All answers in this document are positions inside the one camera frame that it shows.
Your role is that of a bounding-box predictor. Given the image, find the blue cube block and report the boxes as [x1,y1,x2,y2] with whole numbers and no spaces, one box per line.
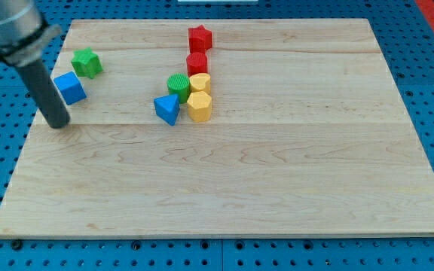
[53,72,87,105]

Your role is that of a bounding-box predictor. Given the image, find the red star block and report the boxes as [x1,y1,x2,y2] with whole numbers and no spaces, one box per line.
[188,25,212,53]

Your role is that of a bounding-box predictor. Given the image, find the green cylinder block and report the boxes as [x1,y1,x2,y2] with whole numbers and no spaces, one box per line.
[167,73,191,104]

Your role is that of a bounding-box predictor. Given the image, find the wooden board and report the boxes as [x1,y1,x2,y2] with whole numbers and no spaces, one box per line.
[0,19,434,239]

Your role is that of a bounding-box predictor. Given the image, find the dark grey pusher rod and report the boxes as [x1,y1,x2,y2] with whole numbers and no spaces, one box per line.
[15,59,70,129]

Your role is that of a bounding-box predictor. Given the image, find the yellow hexagon block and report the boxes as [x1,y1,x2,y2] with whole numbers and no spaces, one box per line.
[187,91,212,122]

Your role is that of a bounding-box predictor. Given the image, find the yellow heart block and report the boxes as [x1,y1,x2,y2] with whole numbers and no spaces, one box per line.
[189,73,211,95]

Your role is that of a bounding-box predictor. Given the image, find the red cylinder block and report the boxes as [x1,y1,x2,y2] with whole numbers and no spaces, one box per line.
[186,52,208,76]

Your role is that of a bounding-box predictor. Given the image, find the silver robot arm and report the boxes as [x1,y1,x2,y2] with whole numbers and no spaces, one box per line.
[0,0,70,129]

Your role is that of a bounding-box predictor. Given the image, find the blue triangle block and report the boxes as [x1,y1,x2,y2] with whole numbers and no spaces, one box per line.
[154,94,179,126]

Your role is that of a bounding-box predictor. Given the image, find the green star block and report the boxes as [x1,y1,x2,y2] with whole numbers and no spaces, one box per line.
[71,47,103,79]

